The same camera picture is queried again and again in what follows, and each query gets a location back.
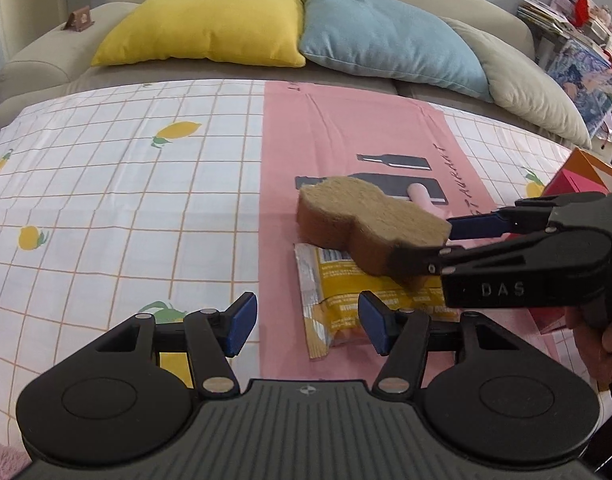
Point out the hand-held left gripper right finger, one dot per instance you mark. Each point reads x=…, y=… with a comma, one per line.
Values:
x=373, y=322

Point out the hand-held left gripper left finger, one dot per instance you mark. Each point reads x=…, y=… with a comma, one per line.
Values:
x=241, y=317

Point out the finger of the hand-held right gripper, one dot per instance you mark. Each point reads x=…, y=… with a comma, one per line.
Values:
x=478, y=225
x=511, y=252

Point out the yellow snack packet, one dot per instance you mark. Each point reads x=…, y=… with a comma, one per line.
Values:
x=336, y=285

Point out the brown yellow sponge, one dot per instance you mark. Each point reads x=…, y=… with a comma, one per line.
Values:
x=366, y=210

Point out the person's right hand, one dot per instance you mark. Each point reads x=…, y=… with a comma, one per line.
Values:
x=593, y=350

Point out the pink plastic tool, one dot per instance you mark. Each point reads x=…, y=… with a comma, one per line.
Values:
x=418, y=192

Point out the red lidded storage box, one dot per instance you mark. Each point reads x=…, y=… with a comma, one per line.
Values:
x=571, y=183

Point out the orange cardboard box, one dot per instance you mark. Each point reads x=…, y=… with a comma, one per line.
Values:
x=586, y=165

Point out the beige pillow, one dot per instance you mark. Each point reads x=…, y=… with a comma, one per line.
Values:
x=531, y=90

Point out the lemon print checked tablecloth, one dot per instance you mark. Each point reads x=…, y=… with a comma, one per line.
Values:
x=111, y=200

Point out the pink bottle print cloth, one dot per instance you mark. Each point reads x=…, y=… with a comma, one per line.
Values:
x=331, y=130

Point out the printed figure pillow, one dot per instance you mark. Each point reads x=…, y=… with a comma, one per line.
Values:
x=586, y=85

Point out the light blue pillow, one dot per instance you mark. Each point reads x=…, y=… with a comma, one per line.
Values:
x=386, y=40

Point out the stack of books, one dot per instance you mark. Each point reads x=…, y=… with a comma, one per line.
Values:
x=541, y=17

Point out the white cluttered shelf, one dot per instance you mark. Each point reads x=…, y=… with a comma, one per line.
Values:
x=601, y=25

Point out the red hanging ornament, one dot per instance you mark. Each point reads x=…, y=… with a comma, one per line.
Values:
x=581, y=7

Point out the yellow pillow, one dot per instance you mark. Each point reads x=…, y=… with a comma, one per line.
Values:
x=206, y=25

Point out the small brown holder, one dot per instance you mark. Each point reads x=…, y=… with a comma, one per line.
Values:
x=78, y=20

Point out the cream door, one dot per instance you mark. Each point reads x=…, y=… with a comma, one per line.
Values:
x=31, y=0

